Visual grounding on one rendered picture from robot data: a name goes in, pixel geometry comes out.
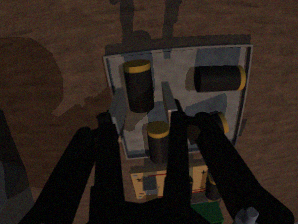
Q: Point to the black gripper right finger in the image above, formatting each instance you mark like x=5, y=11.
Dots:
x=245, y=199

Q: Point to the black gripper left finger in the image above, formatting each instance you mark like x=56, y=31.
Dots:
x=60, y=197

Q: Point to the green open box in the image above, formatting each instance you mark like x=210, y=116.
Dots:
x=210, y=211

